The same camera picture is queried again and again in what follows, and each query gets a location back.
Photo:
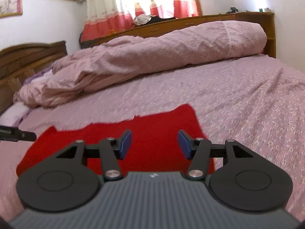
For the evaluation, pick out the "red knitted sweater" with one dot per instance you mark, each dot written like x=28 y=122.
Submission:
x=154 y=145

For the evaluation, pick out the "white and red curtain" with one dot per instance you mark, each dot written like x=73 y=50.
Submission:
x=105 y=17

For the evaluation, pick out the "pink floral bed sheet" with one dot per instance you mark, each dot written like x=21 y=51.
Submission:
x=256 y=100

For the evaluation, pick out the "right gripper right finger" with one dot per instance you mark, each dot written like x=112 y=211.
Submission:
x=235 y=175

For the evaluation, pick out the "pink rolled duvet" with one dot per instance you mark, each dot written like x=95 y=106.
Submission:
x=126 y=57

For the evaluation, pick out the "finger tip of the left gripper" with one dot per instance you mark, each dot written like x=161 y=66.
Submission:
x=14 y=134

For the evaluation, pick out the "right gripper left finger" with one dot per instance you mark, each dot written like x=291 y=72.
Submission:
x=71 y=177

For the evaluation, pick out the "clothes pile on cabinet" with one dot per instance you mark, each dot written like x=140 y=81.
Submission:
x=149 y=19

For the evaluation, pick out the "white purple pillow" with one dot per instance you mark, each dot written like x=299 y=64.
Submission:
x=14 y=115

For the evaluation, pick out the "wooden headboard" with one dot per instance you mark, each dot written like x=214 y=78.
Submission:
x=22 y=61

